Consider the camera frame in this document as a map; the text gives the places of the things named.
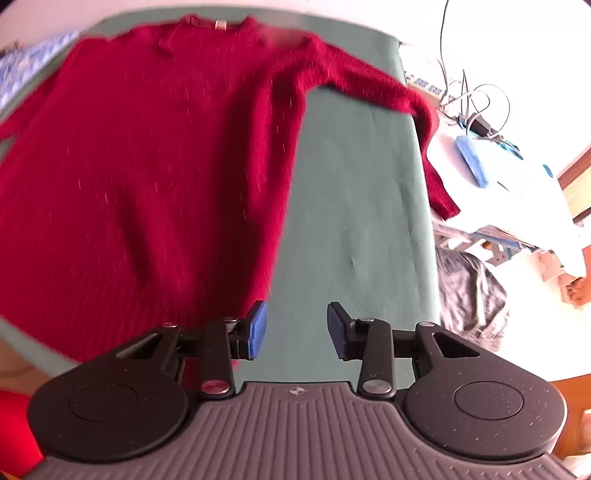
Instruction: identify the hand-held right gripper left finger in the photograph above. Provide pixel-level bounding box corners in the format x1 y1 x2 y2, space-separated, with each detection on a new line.
115 300 270 400

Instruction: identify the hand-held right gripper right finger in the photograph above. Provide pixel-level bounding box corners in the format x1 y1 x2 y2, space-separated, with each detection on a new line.
326 302 482 400

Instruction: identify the red knit sweater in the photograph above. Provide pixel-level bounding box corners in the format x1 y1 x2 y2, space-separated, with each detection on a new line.
0 15 462 370

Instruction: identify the green table cover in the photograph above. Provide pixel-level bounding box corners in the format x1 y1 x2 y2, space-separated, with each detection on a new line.
0 6 444 384

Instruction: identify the dark grey patterned cloth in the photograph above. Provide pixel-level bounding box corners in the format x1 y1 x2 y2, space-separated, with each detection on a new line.
436 247 509 352

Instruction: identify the blue plastic object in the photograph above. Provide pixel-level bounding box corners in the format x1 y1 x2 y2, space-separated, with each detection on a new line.
455 135 490 188

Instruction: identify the white power strip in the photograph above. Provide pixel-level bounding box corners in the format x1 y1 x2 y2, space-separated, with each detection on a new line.
406 74 446 109

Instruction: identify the person's red top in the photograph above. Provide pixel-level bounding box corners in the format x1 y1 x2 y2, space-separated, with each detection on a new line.
0 390 44 478

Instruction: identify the blue floral patterned cloth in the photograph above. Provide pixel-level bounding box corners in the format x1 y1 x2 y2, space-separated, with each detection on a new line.
0 30 81 112

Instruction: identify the tangle of cables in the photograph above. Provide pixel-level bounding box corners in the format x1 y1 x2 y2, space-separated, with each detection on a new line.
436 69 525 160

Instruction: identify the wooden window frame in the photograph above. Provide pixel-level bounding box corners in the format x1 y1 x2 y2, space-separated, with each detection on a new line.
558 147 591 224

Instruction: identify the black wall cable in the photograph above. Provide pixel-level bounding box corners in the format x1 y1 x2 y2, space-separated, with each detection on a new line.
438 0 452 93

